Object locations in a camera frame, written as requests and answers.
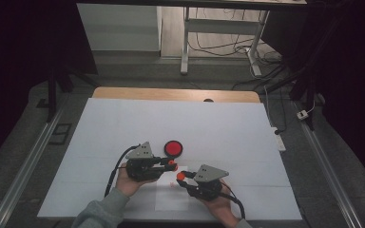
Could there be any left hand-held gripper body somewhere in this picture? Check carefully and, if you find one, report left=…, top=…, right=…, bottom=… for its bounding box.
left=125, top=141, right=166, bottom=183

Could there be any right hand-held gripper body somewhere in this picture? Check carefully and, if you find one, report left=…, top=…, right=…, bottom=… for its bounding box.
left=185, top=163, right=230, bottom=201

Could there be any red round disc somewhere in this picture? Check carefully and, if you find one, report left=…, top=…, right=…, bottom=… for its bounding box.
left=163, top=140, right=184, bottom=159

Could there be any white paper sheet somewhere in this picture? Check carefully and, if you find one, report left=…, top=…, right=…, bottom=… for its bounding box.
left=154, top=165, right=190, bottom=212

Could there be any person's left hand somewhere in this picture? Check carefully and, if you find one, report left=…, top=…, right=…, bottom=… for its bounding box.
left=115, top=162, right=159, bottom=199

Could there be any person's right hand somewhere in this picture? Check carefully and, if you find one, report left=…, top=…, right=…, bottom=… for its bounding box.
left=199, top=178, right=241, bottom=228

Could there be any white power strip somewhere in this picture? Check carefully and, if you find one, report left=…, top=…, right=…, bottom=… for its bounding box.
left=271, top=126, right=287, bottom=153

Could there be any black metal stand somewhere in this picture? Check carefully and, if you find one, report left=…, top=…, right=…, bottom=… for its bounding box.
left=259, top=56, right=319, bottom=131
left=46, top=61, right=100, bottom=124

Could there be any white cabinet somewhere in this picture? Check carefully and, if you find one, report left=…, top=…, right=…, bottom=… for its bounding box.
left=76, top=3, right=163, bottom=53

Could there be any dark curtain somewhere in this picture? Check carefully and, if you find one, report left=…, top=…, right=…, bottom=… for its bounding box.
left=260, top=0, right=365, bottom=184
left=0, top=0, right=99, bottom=174

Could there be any left hand-held gripper black cable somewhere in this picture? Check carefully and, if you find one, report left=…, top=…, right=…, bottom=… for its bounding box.
left=104, top=143, right=142, bottom=199

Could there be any hand-held gripper black cable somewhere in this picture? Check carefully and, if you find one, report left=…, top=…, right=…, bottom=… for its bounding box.
left=104, top=143, right=142, bottom=199
left=219, top=189, right=247, bottom=220

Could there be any right hand-held gripper black cable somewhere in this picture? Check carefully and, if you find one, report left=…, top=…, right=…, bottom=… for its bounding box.
left=219, top=189, right=247, bottom=220

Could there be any metal floor rail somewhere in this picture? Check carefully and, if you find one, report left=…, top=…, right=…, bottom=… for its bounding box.
left=0, top=93, right=71, bottom=228
left=290, top=100, right=365, bottom=228

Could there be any tangle of floor cables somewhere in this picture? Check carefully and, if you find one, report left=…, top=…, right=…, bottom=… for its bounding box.
left=186, top=7, right=288, bottom=93

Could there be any white desk frame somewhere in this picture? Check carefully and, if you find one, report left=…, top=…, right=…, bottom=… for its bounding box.
left=180, top=6, right=271, bottom=78

